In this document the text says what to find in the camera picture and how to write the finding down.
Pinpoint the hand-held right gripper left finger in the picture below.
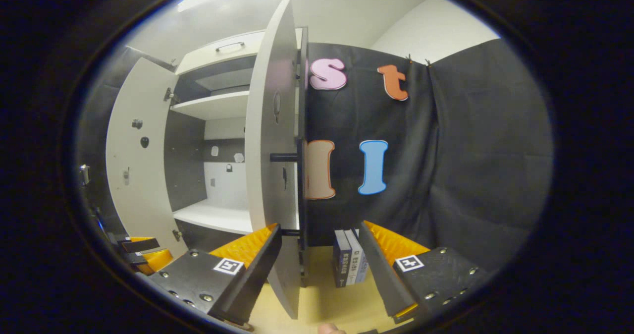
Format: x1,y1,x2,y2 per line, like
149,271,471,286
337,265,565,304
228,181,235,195
144,223,283,325

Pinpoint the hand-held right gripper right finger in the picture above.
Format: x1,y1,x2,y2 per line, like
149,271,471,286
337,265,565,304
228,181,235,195
359,220,488,324

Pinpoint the white cabinet door phone sticker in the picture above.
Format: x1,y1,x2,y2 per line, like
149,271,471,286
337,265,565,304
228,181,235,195
106,57,179,260

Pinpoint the white and grey cabinet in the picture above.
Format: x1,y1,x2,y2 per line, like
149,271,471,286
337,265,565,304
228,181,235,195
163,27,310,287

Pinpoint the white cabinet door cat sticker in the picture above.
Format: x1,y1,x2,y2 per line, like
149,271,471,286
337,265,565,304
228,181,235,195
245,0,303,320

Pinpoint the white cabinet drawer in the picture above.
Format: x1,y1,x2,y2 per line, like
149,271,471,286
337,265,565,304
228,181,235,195
174,29,265,75

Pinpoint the white and blue book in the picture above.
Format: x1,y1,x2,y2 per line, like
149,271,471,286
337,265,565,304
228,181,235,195
344,229,365,285

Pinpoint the dark blue book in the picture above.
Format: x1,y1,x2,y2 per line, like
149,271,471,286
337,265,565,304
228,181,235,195
333,230,353,288

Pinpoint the black backdrop cloth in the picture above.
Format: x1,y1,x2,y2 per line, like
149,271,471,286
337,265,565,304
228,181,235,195
74,39,554,275

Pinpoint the black door handle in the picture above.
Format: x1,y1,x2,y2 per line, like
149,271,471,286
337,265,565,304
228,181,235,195
270,152,304,237

